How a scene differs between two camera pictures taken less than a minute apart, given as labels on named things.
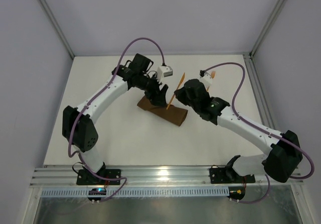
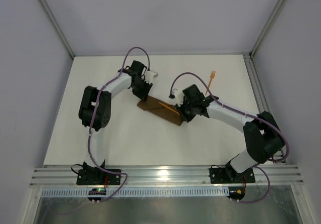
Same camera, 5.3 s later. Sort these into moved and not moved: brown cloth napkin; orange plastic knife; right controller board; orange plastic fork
Moved: orange plastic knife
Not moved: brown cloth napkin; orange plastic fork; right controller board
